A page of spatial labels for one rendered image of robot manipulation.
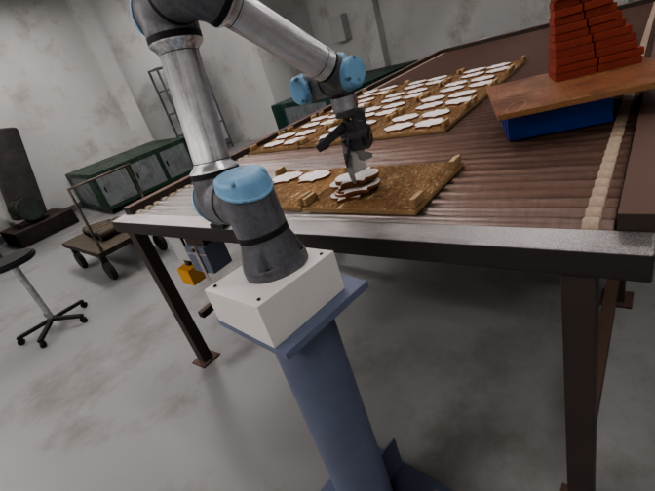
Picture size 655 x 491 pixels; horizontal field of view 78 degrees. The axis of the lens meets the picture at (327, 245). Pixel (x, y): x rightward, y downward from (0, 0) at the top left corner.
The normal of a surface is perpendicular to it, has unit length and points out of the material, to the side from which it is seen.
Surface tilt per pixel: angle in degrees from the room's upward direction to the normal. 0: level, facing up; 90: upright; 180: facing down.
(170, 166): 90
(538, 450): 0
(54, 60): 90
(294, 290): 90
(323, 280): 90
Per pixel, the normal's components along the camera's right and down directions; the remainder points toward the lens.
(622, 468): -0.28, -0.86
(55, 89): 0.70, 0.13
